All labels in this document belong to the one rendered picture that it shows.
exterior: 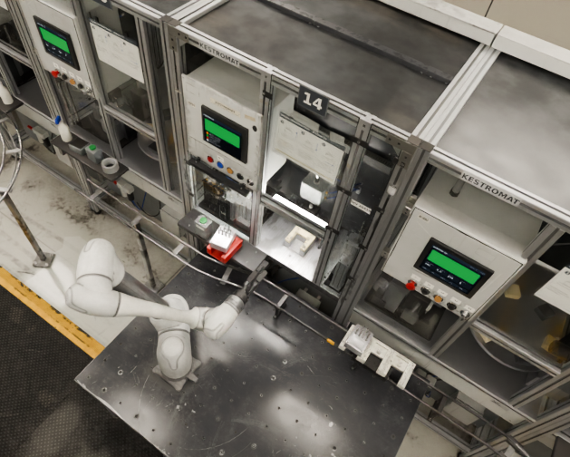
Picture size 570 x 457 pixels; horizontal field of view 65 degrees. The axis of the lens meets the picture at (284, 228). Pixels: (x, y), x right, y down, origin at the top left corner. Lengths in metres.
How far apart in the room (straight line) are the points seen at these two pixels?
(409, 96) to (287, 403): 1.56
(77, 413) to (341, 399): 1.64
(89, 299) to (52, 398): 1.55
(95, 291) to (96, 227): 2.07
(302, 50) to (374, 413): 1.76
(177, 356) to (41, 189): 2.44
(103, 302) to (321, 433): 1.23
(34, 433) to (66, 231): 1.49
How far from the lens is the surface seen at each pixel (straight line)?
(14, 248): 3.97
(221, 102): 1.97
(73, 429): 3.22
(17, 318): 3.62
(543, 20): 5.18
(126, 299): 1.88
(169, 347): 2.24
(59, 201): 4.14
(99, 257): 1.91
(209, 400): 2.43
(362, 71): 1.87
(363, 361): 2.36
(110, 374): 2.54
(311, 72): 1.81
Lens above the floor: 3.01
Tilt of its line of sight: 53 degrees down
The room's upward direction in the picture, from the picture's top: 10 degrees clockwise
